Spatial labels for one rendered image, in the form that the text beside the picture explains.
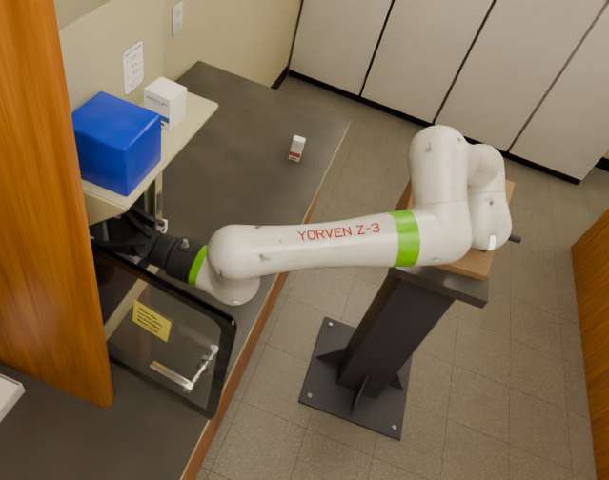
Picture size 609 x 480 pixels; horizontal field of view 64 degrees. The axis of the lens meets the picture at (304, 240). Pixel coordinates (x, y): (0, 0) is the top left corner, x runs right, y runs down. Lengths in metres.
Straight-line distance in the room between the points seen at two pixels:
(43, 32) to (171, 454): 0.87
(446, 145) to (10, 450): 1.05
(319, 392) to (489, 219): 1.24
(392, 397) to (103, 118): 1.95
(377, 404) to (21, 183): 1.94
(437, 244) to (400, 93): 3.06
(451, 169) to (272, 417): 1.51
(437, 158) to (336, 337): 1.59
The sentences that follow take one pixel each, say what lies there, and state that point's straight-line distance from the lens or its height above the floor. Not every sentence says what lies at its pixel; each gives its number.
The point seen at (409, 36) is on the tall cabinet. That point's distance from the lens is 3.80.
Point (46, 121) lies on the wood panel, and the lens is 0.59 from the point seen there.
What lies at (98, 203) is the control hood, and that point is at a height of 1.50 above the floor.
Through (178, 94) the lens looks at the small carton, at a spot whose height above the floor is 1.57.
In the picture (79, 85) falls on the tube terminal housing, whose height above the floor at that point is 1.62.
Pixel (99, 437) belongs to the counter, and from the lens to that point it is 1.18.
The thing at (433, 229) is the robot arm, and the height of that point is 1.42.
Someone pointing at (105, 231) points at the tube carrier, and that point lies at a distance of 1.15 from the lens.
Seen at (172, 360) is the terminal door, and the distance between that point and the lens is 0.99.
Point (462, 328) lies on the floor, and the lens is 2.82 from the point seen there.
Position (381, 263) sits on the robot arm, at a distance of 0.97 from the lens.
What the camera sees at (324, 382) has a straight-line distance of 2.33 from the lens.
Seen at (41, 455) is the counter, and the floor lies 0.94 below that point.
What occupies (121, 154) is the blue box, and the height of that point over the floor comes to 1.59.
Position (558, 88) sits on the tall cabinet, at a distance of 3.95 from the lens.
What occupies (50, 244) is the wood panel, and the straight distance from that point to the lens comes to 0.75.
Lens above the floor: 2.04
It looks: 47 degrees down
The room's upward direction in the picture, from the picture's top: 19 degrees clockwise
